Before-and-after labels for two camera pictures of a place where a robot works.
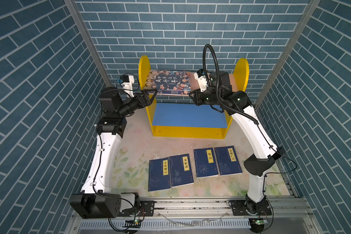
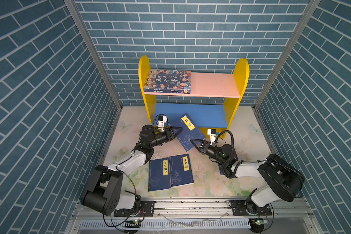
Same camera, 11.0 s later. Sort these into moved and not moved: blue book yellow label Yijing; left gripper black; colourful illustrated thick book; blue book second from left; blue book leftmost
Moved: blue book yellow label Yijing; left gripper black
Not moved: blue book second from left; colourful illustrated thick book; blue book leftmost
